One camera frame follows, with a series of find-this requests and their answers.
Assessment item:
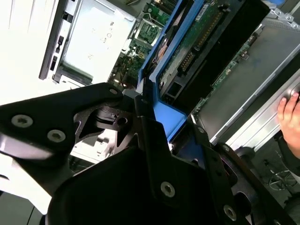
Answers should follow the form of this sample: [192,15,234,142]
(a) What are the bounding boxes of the hard disk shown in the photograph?
[137,0,270,162]

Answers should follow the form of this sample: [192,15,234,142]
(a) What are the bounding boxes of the person's hand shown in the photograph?
[277,91,300,150]

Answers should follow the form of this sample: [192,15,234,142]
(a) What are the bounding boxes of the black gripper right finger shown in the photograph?
[191,116,296,225]

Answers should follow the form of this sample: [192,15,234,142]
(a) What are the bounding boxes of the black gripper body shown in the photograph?
[46,145,219,225]

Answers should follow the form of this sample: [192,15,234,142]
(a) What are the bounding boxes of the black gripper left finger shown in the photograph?
[0,78,182,208]

